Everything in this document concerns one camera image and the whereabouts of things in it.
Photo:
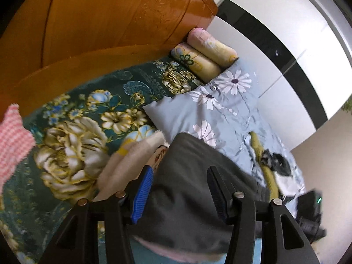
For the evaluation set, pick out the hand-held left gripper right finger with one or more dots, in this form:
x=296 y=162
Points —
x=217 y=195

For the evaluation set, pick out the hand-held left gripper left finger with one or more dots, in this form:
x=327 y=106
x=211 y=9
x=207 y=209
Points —
x=141 y=195

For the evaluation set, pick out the dark grey garment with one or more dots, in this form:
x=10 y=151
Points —
x=187 y=184

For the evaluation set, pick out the cream cloth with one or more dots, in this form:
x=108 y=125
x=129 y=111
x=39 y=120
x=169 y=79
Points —
x=123 y=165

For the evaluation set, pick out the black and white garment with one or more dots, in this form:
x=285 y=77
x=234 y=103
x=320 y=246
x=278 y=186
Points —
x=280 y=165

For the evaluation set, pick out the olive yellow garment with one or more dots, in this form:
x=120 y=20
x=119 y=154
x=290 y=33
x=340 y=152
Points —
x=258 y=146

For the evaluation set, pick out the grey floral pillow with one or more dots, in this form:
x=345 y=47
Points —
x=220 y=110

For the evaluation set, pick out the teal floral blanket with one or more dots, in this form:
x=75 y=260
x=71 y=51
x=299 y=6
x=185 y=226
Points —
x=68 y=143

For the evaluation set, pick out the green potted plant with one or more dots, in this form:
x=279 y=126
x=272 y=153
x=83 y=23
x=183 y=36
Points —
x=348 y=106

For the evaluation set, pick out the yellow floral roll pillow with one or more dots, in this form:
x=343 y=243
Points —
x=198 y=63

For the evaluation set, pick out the pink checked cloth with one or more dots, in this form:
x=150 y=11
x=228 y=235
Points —
x=13 y=137

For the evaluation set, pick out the pink roll pillow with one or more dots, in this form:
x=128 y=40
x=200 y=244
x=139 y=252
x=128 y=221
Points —
x=211 y=46

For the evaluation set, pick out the wooden headboard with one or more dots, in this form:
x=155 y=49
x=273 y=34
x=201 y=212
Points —
x=96 y=19

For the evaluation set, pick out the white wardrobe with black stripe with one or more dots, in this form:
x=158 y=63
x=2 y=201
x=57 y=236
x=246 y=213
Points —
x=275 y=13

